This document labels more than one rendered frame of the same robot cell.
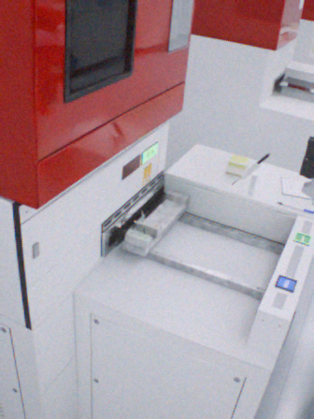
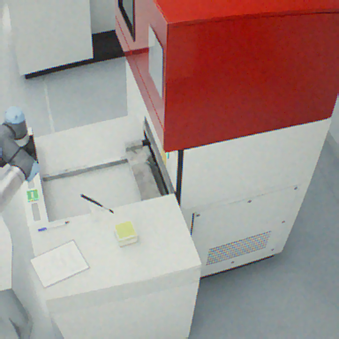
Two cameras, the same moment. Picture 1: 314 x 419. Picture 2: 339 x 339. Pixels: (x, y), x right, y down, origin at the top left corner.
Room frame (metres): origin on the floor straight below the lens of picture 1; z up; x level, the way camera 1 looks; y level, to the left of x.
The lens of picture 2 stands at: (2.50, -0.88, 2.68)
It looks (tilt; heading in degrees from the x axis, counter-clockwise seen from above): 52 degrees down; 138
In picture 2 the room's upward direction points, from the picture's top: 2 degrees clockwise
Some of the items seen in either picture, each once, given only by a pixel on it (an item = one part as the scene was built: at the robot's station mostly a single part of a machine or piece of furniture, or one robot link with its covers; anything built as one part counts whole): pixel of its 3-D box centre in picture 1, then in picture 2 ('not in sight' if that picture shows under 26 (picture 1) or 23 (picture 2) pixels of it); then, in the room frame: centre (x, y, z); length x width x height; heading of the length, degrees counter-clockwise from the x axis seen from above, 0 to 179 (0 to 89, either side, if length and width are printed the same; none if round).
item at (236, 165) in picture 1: (237, 166); (125, 234); (1.64, -0.31, 1.00); 0.07 x 0.07 x 0.07; 70
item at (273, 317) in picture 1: (290, 277); (31, 183); (1.11, -0.44, 0.89); 0.55 x 0.09 x 0.14; 157
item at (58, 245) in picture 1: (107, 204); (149, 114); (1.23, 0.15, 1.02); 0.82 x 0.03 x 0.40; 157
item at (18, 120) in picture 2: not in sight; (15, 123); (1.23, -0.48, 1.40); 0.09 x 0.08 x 0.11; 112
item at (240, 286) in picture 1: (192, 269); (94, 166); (1.18, -0.14, 0.84); 0.50 x 0.02 x 0.03; 67
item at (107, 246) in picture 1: (135, 214); (157, 161); (1.38, 0.06, 0.89); 0.44 x 0.02 x 0.10; 157
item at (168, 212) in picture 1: (158, 223); (142, 176); (1.38, -0.02, 0.87); 0.36 x 0.08 x 0.03; 157
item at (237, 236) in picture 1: (221, 230); not in sight; (1.43, -0.25, 0.84); 0.50 x 0.02 x 0.03; 67
